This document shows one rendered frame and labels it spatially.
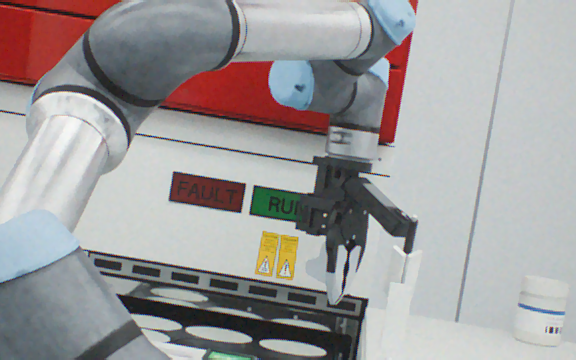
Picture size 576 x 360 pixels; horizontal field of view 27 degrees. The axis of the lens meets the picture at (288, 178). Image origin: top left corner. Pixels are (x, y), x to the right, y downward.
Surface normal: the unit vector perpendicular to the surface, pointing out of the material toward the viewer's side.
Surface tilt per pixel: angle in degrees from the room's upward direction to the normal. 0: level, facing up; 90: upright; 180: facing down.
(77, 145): 46
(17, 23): 90
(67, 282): 54
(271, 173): 90
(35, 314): 76
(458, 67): 90
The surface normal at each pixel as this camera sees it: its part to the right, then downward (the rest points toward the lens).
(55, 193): 0.60, -0.54
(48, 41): -0.07, 0.04
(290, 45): 0.67, 0.55
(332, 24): 0.77, -0.07
